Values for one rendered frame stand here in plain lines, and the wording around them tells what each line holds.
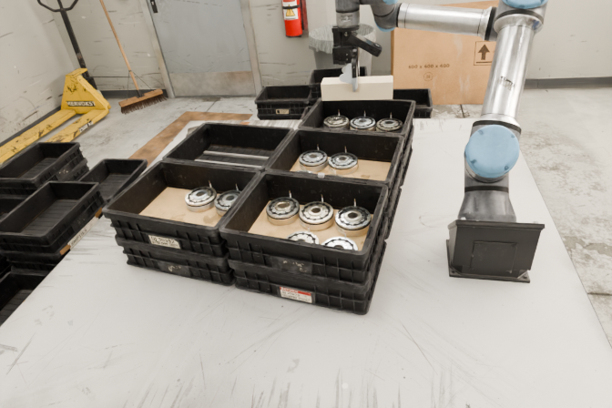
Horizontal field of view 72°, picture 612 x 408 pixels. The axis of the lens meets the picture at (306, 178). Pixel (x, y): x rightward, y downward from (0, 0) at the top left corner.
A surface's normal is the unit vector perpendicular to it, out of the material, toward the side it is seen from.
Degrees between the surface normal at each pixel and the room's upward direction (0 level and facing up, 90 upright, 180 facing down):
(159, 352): 0
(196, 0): 90
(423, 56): 77
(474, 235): 90
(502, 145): 54
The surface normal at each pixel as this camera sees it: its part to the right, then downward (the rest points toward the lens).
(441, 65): -0.20, 0.33
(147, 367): -0.10, -0.83
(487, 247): -0.20, 0.56
